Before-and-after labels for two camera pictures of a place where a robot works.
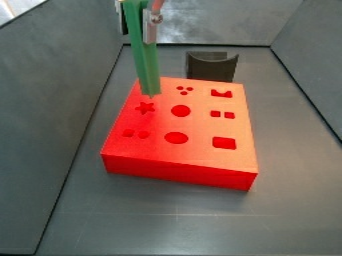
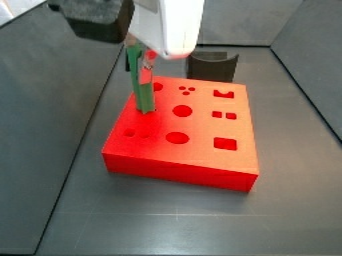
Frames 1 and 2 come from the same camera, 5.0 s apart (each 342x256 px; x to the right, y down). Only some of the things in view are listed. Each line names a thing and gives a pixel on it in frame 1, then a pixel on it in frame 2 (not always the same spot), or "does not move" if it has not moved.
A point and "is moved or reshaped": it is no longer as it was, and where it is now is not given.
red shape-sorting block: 188,134 does not move
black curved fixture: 213,66 does not move
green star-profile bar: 143,52 is moved or reshaped
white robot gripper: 151,19 to 165,25
